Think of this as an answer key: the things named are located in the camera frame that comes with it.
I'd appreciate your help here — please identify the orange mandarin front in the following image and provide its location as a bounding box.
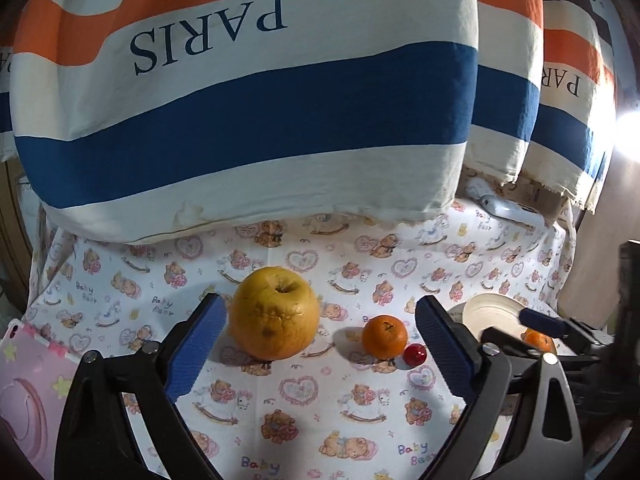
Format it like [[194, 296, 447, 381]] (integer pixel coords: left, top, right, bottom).
[[521, 328, 556, 354]]

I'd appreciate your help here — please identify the orange mandarin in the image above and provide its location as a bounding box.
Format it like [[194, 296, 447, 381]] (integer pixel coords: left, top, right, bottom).
[[521, 328, 556, 354], [361, 315, 408, 361]]

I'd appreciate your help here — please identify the small red apple middle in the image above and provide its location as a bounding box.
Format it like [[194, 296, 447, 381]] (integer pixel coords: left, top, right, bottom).
[[402, 344, 427, 368]]

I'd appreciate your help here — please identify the cream round plate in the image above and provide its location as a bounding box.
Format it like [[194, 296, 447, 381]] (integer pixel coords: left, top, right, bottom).
[[462, 294, 526, 340]]

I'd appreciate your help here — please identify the beige wooden headboard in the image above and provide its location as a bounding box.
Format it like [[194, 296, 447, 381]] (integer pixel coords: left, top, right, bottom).
[[559, 148, 639, 327]]

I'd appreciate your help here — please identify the orange mandarin near pomelo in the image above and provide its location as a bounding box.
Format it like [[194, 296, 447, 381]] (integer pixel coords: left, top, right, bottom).
[[361, 315, 408, 361]]

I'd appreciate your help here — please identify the large yellow pomelo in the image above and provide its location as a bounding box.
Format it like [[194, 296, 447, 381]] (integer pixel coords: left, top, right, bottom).
[[229, 266, 320, 362]]

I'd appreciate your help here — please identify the white remote control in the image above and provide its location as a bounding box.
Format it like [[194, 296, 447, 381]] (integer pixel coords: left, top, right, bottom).
[[480, 195, 544, 228]]

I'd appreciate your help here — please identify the baby bear printed sheet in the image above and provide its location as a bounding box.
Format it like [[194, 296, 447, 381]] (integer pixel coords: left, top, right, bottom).
[[26, 200, 576, 479]]

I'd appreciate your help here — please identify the pink storage box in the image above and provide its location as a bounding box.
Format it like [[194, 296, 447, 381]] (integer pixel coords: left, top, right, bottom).
[[1, 320, 78, 479]]

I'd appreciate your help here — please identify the striped Paris blanket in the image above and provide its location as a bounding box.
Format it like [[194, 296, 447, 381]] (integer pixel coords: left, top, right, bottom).
[[1, 0, 615, 243]]

